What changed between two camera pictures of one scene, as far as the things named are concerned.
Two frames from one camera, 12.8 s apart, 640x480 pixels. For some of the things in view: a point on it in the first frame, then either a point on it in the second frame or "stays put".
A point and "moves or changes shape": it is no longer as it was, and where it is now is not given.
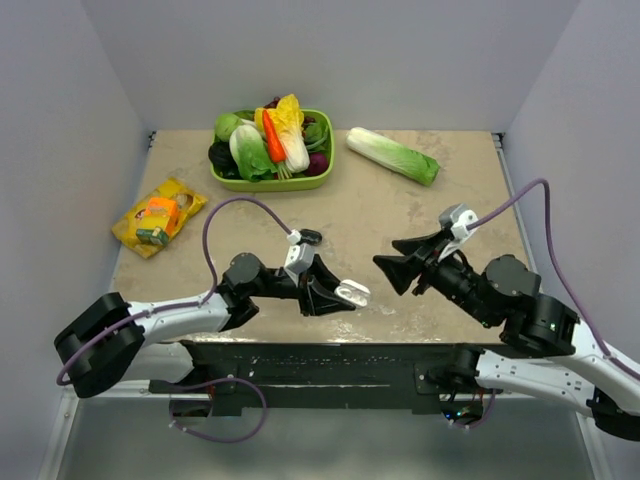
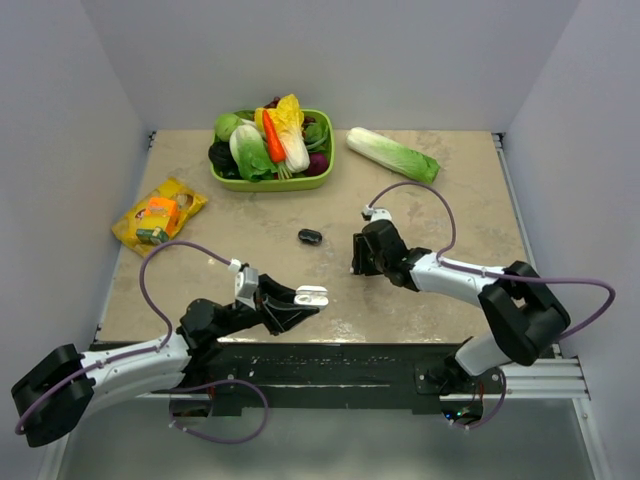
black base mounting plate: (325, 375) stays put
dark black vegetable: (222, 159) stays put
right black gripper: (426, 265) → (364, 254)
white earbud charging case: (353, 292) moves or changes shape
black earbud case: (310, 236) stays put
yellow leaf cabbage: (288, 119) stays put
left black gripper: (305, 293) → (267, 304)
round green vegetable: (225, 125) stays put
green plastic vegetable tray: (302, 183) stays put
